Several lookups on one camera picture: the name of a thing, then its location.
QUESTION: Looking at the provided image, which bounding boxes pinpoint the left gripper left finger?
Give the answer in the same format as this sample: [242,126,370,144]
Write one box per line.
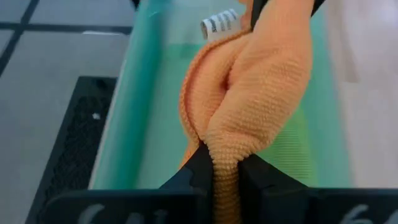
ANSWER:
[40,142,216,224]

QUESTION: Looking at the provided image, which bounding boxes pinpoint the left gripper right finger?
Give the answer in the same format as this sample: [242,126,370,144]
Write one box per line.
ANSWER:
[237,154,398,224]

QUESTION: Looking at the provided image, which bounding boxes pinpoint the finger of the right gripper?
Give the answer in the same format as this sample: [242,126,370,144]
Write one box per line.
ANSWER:
[310,0,326,17]
[249,0,269,31]

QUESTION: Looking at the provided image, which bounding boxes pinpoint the green microfibre towel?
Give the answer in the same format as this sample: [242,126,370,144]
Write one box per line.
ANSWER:
[256,104,315,188]

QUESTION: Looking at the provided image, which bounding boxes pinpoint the orange microfibre towel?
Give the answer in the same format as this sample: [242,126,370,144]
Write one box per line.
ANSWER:
[178,0,314,224]

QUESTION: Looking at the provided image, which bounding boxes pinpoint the teal translucent plastic bin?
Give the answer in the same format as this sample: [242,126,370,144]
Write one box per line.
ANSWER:
[88,0,354,191]

